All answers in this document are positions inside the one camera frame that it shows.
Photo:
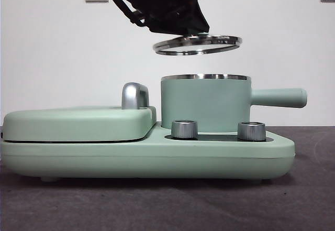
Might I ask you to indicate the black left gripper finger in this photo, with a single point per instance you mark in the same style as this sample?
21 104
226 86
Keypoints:
199 19
170 26

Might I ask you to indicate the chrome control knob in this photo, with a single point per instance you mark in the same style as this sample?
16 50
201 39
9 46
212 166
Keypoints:
251 131
184 130

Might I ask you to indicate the mint green griddle lid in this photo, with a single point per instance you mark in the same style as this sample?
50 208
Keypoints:
78 123

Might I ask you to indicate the mint green breakfast machine base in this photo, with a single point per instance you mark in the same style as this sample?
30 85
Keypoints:
157 160

